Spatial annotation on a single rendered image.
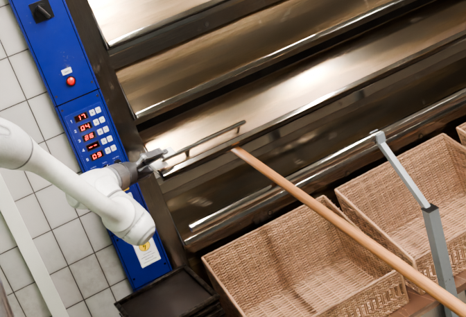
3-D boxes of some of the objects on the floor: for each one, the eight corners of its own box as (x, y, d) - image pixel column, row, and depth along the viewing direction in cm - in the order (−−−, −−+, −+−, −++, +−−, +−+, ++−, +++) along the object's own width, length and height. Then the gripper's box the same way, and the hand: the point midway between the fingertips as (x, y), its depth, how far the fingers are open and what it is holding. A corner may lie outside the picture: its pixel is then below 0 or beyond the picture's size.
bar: (284, 481, 279) (186, 221, 234) (539, 321, 314) (496, 68, 269) (326, 542, 252) (225, 261, 206) (600, 358, 286) (564, 84, 241)
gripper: (124, 148, 229) (173, 130, 247) (103, 186, 239) (151, 166, 257) (140, 164, 227) (188, 145, 245) (118, 202, 237) (165, 181, 255)
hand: (163, 158), depth 249 cm, fingers open, 5 cm apart
